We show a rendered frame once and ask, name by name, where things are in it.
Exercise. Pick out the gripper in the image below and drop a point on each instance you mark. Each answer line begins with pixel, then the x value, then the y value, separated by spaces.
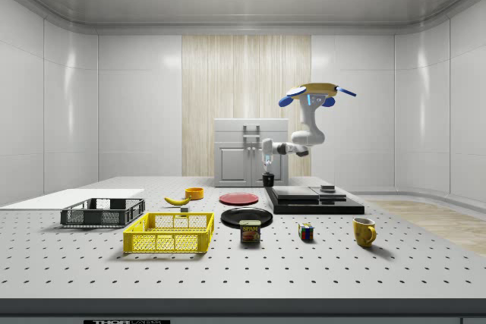
pixel 267 164

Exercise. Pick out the black mug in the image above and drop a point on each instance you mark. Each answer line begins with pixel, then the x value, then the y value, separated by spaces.
pixel 268 180

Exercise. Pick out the yellow mug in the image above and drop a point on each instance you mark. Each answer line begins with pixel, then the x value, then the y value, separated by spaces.
pixel 362 233

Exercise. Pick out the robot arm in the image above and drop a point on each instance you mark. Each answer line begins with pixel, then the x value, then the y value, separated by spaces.
pixel 310 119

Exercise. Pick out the white cabinet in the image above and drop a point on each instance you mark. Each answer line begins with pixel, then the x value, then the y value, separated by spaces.
pixel 231 164

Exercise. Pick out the red plate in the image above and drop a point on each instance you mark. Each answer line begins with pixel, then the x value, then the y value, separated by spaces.
pixel 238 199

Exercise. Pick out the black plate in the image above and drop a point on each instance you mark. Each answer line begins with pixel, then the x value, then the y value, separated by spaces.
pixel 247 214

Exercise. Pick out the flat-sided can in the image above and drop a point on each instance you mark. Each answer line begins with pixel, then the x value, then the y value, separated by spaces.
pixel 250 232

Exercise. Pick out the puzzle cube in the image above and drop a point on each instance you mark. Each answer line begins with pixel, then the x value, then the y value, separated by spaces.
pixel 306 232

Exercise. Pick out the yellow bowl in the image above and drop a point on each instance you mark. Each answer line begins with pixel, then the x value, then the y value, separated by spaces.
pixel 194 195

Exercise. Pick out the drone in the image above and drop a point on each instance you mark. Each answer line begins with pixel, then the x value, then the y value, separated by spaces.
pixel 317 88

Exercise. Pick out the grey cube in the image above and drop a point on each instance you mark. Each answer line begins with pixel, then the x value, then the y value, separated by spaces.
pixel 184 210

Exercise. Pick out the banana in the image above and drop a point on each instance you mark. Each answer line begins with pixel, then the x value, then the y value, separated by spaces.
pixel 177 201

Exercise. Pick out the yellow basket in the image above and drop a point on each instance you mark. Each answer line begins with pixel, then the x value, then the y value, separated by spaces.
pixel 167 242

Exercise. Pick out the dark grey basket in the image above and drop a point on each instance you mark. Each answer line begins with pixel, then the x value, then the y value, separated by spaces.
pixel 95 217

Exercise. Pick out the white board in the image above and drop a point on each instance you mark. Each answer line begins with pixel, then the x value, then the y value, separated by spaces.
pixel 57 197

